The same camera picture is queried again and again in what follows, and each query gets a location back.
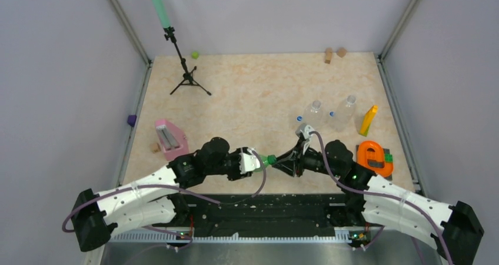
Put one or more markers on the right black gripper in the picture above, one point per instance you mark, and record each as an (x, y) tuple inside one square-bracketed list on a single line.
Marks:
[(290, 166)]

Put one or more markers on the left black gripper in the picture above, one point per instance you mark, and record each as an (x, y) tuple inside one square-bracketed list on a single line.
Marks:
[(237, 175)]

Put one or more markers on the green plastic bottle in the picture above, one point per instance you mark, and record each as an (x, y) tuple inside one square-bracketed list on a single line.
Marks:
[(268, 160)]

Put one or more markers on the clear bottle blue-white cap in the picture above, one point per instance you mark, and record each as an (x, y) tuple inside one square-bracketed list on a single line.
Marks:
[(313, 113)]

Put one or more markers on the clear plastic bottle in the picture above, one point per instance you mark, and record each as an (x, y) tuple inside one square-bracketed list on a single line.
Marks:
[(344, 113)]

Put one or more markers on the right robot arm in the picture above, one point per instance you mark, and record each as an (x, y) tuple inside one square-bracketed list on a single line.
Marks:
[(453, 230)]

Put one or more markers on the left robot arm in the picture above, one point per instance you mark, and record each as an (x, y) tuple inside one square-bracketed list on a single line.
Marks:
[(156, 198)]

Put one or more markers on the pink toy toaster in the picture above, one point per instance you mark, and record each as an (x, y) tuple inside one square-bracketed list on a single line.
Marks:
[(172, 139)]

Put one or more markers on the orange tape dispenser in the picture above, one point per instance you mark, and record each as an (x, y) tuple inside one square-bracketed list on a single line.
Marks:
[(372, 158)]

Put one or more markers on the yellow green block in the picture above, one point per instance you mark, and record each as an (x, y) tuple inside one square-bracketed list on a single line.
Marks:
[(367, 120)]

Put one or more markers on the small wooden cube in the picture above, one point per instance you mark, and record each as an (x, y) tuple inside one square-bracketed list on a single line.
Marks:
[(155, 148)]

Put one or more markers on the small green lego brick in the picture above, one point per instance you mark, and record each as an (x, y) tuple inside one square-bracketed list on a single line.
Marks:
[(388, 158)]

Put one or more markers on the wooden block left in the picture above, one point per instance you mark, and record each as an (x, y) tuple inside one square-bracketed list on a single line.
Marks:
[(328, 55)]

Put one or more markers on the wooden block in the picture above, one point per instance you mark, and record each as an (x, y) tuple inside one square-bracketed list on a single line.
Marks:
[(341, 52), (328, 55)]

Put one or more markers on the wooden block right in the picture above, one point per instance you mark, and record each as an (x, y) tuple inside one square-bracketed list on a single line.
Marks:
[(341, 52)]

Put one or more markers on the purple small object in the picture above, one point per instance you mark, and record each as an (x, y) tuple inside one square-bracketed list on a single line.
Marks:
[(131, 120)]

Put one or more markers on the black tripod green pole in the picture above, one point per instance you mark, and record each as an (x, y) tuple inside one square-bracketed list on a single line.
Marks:
[(169, 34)]

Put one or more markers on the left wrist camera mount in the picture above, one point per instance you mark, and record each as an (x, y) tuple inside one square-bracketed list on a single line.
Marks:
[(248, 161)]

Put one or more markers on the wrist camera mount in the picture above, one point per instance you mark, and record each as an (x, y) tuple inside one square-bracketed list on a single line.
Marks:
[(248, 161), (304, 133)]

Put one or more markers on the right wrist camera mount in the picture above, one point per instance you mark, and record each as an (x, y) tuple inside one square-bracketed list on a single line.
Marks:
[(304, 133)]

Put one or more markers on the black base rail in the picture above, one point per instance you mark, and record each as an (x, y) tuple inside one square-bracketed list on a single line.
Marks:
[(267, 216)]

